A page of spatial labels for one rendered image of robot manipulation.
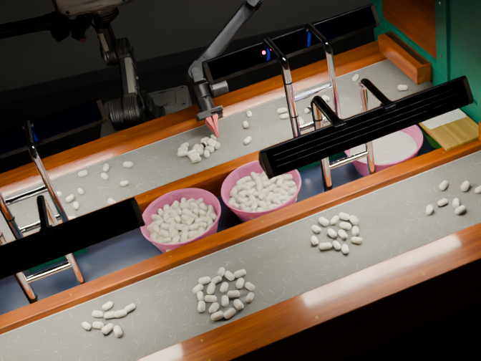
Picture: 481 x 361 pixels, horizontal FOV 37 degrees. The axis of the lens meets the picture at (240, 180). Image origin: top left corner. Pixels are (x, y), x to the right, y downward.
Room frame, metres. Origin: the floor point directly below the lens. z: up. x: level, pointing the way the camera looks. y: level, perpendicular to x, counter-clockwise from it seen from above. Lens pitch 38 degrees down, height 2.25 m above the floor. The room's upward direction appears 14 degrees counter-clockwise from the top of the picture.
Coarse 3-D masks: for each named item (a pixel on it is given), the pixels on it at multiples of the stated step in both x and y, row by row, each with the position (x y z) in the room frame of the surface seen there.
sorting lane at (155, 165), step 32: (384, 64) 2.40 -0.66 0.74; (352, 96) 2.24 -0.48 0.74; (224, 128) 2.24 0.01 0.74; (256, 128) 2.19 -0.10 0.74; (288, 128) 2.14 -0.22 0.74; (128, 160) 2.19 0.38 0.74; (160, 160) 2.14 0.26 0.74; (224, 160) 2.04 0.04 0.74; (64, 192) 2.10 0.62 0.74; (96, 192) 2.05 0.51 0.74; (128, 192) 2.00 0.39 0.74; (0, 224) 2.01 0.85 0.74
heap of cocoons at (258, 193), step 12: (240, 180) 1.90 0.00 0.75; (252, 180) 1.89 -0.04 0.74; (264, 180) 1.88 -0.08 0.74; (276, 180) 1.87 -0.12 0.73; (288, 180) 1.87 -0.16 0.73; (240, 192) 1.84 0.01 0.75; (252, 192) 1.84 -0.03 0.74; (264, 192) 1.82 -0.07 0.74; (276, 192) 1.81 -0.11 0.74; (288, 192) 1.80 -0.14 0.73; (240, 204) 1.79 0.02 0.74; (252, 204) 1.77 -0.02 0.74; (264, 204) 1.76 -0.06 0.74; (276, 204) 1.75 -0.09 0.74
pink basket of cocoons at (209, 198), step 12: (180, 192) 1.90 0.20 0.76; (192, 192) 1.89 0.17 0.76; (204, 192) 1.87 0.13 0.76; (156, 204) 1.88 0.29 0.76; (168, 204) 1.89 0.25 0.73; (216, 204) 1.80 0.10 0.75; (144, 216) 1.82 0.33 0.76; (144, 228) 1.78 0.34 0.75; (216, 228) 1.73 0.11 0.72; (192, 240) 1.65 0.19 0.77
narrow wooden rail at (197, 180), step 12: (372, 108) 2.10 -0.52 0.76; (252, 156) 1.99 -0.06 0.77; (216, 168) 1.98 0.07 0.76; (228, 168) 1.96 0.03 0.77; (180, 180) 1.96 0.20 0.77; (192, 180) 1.95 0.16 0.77; (204, 180) 1.93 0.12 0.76; (216, 180) 1.94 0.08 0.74; (144, 192) 1.95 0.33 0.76; (156, 192) 1.93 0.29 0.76; (168, 192) 1.92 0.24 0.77; (216, 192) 1.94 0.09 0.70; (144, 204) 1.90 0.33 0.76
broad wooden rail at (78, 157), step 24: (360, 48) 2.52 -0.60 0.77; (312, 72) 2.43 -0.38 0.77; (336, 72) 2.41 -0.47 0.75; (240, 96) 2.39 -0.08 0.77; (264, 96) 2.36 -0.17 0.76; (168, 120) 2.35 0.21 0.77; (192, 120) 2.31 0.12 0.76; (96, 144) 2.32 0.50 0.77; (120, 144) 2.27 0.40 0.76; (144, 144) 2.26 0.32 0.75; (24, 168) 2.27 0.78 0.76; (48, 168) 2.23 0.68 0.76; (72, 168) 2.22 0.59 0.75
